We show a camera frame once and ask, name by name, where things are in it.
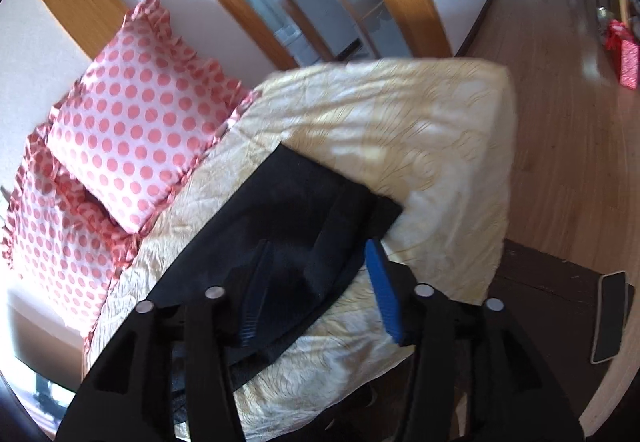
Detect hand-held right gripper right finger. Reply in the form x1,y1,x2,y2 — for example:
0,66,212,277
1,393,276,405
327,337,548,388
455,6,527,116
364,238,586,442

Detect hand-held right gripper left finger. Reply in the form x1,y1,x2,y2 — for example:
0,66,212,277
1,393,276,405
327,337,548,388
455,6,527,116
56,240,275,442

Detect black pants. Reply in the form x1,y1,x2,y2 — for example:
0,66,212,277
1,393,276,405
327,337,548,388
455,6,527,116
149,143,405,398

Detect dark wooden side table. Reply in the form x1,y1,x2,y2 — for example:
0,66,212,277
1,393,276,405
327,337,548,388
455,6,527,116
452,238,636,442

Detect cream patterned bed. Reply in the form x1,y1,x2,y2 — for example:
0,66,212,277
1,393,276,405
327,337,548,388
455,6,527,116
82,58,518,442

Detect pink polka dot pillow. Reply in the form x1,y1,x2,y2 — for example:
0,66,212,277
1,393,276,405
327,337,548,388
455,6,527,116
45,0,262,233
0,124,146,348

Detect smartphone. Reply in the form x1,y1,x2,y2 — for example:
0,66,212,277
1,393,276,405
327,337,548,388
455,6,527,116
590,271,629,365

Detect red gift bag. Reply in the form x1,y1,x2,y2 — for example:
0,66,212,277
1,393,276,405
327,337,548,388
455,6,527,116
602,19,640,90

